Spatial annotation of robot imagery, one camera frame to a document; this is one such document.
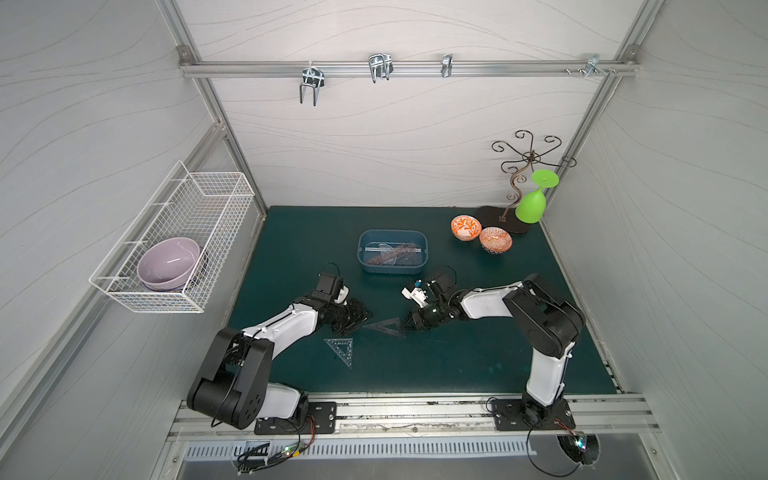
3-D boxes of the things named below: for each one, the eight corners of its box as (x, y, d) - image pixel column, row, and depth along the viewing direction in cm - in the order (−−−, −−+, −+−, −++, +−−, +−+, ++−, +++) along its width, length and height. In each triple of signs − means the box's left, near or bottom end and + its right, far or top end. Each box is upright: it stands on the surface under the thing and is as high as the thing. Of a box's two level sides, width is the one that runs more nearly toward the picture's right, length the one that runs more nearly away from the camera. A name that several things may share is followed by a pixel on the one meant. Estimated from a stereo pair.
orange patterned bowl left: (452, 241, 110) (454, 235, 107) (449, 220, 117) (450, 214, 114) (482, 241, 110) (484, 235, 108) (476, 220, 117) (478, 214, 114)
